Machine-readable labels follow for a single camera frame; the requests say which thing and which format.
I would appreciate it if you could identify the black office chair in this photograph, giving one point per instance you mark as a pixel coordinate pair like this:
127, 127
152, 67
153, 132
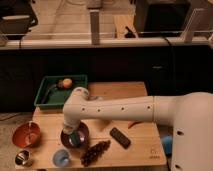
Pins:
16, 18

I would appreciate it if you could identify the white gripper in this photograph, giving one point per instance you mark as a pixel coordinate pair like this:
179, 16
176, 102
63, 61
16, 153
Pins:
69, 129

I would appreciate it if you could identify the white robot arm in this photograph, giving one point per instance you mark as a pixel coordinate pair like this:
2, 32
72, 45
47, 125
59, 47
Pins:
190, 116

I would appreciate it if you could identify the red bowl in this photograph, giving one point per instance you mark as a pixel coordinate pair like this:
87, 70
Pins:
27, 135

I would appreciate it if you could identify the small metal cup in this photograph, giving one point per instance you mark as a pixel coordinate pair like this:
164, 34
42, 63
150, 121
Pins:
22, 158

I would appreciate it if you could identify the dark grape bunch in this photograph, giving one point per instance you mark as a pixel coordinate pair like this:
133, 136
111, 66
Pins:
94, 152

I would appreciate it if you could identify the blue object at table edge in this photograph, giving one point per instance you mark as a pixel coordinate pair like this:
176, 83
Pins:
167, 144

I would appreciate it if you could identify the green plastic tray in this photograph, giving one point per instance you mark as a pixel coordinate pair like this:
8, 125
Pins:
50, 96

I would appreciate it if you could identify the green sponge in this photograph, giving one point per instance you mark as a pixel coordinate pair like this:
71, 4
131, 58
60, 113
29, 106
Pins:
75, 139

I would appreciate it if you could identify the orange fruit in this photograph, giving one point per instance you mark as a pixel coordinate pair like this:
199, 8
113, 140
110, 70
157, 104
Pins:
67, 83

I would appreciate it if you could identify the light blue cup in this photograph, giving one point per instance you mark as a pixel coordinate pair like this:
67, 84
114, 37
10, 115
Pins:
61, 158

